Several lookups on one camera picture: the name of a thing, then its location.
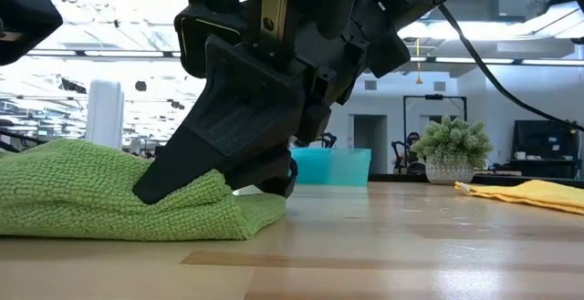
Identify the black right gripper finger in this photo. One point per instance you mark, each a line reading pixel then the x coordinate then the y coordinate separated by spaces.
pixel 237 122
pixel 278 177

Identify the green microfiber towel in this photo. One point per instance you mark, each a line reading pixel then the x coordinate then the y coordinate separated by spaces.
pixel 91 199

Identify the teal translucent plastic basket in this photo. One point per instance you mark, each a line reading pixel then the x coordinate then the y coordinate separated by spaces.
pixel 351 168

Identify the yellow microfiber towel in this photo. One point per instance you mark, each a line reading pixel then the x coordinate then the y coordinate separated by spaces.
pixel 538 195

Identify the dark doorway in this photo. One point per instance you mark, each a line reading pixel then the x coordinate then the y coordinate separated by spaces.
pixel 369 145

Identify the white pillar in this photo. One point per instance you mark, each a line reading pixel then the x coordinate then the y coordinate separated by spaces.
pixel 104 113

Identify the person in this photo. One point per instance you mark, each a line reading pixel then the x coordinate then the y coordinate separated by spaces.
pixel 412 154

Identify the green potted plant white pot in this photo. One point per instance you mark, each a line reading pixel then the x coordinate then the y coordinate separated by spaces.
pixel 451 149

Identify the white mug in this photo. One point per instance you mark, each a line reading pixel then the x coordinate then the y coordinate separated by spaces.
pixel 520 155

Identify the black television cabinet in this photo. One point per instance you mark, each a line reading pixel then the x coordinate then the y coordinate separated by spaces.
pixel 545 145

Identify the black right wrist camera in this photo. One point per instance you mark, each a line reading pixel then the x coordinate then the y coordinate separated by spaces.
pixel 201 31

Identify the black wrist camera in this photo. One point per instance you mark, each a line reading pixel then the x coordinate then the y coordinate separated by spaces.
pixel 201 31
pixel 27 22

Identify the black tubular stand frame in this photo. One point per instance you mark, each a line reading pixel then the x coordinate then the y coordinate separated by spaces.
pixel 433 96

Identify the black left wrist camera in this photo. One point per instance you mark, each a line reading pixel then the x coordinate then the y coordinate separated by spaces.
pixel 27 22

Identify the black metal table frame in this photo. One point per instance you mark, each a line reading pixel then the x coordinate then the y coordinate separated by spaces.
pixel 524 181

